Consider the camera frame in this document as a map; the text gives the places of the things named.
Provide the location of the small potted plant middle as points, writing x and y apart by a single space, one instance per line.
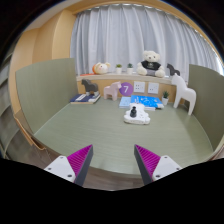
129 68

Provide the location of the small potted plant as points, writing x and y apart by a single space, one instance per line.
165 97
118 68
129 68

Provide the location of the white wall socket left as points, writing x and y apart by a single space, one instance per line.
139 87

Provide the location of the green left side panel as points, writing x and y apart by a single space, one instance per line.
44 88

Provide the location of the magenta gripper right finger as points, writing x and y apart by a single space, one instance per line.
152 166

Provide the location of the green right side panel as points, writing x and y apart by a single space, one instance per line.
209 107

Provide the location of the black horse figurine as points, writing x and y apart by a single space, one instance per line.
173 71

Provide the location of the white teddy bear black shirt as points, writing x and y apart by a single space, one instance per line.
150 65

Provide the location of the small potted plant right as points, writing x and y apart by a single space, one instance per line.
165 97

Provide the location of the dark grey wooden horse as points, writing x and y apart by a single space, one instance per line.
90 87

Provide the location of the white wall socket right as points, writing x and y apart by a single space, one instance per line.
153 88

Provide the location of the black charger plug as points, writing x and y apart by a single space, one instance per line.
133 112

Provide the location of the pink wooden horse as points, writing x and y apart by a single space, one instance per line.
112 90

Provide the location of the dark blue book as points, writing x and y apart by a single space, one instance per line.
84 99

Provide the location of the grey curtain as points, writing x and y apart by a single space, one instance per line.
120 33

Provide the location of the white wooden horse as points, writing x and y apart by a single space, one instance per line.
183 92

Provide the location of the small potted plant left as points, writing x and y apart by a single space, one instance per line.
118 68

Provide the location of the purple round number sign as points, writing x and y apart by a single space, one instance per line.
126 89

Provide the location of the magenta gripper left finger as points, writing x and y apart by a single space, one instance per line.
74 167

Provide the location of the green panel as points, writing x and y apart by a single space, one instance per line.
44 88
209 107

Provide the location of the orange white plush toy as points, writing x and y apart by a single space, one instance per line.
100 68

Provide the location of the light blue booklet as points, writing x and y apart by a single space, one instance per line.
125 102

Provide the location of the white wall socket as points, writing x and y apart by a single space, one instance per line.
139 87
153 88

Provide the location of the white power strip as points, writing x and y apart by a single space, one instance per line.
141 118

